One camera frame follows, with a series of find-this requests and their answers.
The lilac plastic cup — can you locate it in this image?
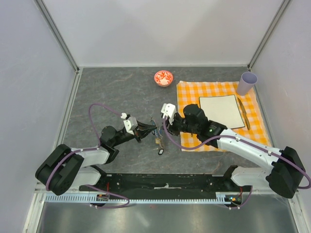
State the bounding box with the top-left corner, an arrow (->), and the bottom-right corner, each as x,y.
236,72 -> 258,96

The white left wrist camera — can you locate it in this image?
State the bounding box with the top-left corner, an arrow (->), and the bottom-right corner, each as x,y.
121,113 -> 138,135

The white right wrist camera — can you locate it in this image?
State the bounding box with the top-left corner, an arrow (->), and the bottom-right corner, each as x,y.
161,103 -> 176,125

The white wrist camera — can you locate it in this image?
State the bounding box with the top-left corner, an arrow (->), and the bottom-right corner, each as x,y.
121,113 -> 138,135
161,103 -> 176,125

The gold knife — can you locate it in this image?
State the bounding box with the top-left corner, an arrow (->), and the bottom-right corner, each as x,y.
238,98 -> 251,130

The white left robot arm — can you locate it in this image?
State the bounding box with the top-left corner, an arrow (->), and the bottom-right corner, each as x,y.
35,120 -> 156,196

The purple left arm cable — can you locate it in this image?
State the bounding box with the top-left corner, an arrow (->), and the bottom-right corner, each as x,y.
45,103 -> 131,209

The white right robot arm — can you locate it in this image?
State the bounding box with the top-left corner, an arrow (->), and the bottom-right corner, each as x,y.
161,103 -> 311,199

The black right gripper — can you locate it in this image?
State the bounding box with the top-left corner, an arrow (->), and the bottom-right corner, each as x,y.
160,113 -> 199,136

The blue key tag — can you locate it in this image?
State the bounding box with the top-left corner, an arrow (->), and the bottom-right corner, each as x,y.
154,129 -> 162,137

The red patterned bowl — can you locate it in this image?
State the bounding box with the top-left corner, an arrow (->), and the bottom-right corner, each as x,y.
154,70 -> 174,87

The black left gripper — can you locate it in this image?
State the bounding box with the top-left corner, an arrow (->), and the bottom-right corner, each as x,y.
112,120 -> 157,147

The large keyring with keys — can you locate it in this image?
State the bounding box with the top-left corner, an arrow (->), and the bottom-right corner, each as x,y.
150,117 -> 164,155

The orange checkered cloth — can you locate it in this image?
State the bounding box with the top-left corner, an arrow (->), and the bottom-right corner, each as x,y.
176,81 -> 271,146

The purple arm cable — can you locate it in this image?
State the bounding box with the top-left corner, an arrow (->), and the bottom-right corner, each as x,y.
45,103 -> 131,209
162,117 -> 311,211

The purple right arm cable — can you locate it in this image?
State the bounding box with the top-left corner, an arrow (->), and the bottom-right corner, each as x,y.
162,117 -> 311,211

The white cable duct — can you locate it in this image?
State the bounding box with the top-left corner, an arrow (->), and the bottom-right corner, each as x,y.
45,193 -> 238,204

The white square plate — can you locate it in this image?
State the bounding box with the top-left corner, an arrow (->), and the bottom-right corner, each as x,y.
199,95 -> 245,129

